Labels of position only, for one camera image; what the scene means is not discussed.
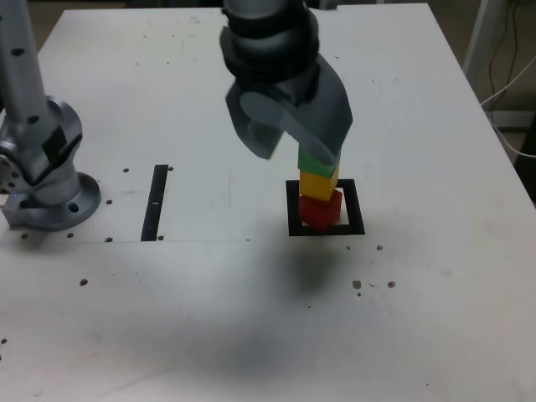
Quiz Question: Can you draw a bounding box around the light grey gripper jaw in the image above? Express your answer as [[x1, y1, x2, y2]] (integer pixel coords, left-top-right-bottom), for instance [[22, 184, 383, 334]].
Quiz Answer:
[[240, 61, 354, 168]]

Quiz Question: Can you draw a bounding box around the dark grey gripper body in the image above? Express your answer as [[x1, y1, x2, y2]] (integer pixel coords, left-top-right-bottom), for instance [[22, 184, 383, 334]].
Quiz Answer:
[[273, 68, 320, 107]]

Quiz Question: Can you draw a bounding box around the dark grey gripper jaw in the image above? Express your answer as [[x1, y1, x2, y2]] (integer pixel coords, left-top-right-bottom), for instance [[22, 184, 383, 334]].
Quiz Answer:
[[224, 85, 287, 162]]

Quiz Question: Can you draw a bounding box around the green cube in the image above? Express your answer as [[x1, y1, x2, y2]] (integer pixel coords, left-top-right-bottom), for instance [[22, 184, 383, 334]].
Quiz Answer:
[[296, 144, 341, 178]]

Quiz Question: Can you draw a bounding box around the yellow cube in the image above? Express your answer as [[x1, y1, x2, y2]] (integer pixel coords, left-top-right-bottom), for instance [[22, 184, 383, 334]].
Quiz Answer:
[[298, 169, 339, 201]]

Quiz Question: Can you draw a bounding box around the red cube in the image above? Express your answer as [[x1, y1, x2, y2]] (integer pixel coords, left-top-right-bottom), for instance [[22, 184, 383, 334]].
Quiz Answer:
[[298, 188, 343, 232]]

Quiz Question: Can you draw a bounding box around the black tape square outline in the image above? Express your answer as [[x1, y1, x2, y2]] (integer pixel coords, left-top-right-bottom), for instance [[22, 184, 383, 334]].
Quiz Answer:
[[285, 178, 366, 238]]

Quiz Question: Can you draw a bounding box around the black tape strip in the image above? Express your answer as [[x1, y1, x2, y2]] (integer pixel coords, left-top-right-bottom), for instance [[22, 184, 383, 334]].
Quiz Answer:
[[140, 164, 169, 243]]

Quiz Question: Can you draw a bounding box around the white cable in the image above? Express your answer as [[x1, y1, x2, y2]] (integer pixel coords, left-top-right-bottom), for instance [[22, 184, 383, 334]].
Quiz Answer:
[[480, 54, 536, 159]]

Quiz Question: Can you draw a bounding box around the white metal post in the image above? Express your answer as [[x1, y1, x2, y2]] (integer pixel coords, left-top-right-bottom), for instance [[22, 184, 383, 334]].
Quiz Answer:
[[461, 0, 506, 100]]

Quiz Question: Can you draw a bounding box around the black cable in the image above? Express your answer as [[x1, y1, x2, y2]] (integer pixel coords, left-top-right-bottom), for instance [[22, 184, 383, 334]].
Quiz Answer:
[[498, 0, 521, 100]]

